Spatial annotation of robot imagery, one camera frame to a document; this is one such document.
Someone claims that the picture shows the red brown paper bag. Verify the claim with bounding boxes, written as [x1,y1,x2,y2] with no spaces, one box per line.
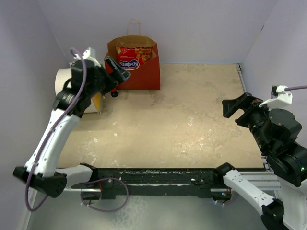
[106,19,161,90]

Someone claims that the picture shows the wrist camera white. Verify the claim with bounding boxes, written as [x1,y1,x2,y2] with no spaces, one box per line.
[82,47,101,67]
[259,85,293,110]

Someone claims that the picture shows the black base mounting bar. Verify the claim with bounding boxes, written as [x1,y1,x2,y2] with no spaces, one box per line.
[72,168,234,201]

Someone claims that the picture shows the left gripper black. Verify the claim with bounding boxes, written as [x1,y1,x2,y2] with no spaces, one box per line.
[87,57,130,98]

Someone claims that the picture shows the small red black bottle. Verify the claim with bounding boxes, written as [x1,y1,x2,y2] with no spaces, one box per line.
[110,89,118,98]

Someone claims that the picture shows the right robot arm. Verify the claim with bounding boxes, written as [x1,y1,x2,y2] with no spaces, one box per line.
[213,92,307,230]

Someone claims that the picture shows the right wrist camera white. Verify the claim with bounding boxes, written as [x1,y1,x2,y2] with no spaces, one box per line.
[259,85,293,110]

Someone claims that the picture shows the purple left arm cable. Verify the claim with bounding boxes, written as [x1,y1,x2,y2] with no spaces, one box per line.
[25,47,87,211]

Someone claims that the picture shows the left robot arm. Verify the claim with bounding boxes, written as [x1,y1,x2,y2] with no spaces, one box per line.
[13,56,131,198]

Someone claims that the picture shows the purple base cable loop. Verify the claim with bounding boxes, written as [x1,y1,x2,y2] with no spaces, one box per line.
[80,177,129,213]

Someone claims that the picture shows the red candy snack bag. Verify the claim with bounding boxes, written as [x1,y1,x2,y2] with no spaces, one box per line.
[116,46,153,70]

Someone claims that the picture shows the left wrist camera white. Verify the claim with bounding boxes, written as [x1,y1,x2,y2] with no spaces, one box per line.
[82,47,101,67]

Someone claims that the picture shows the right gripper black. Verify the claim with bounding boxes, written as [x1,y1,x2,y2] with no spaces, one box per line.
[222,90,276,151]

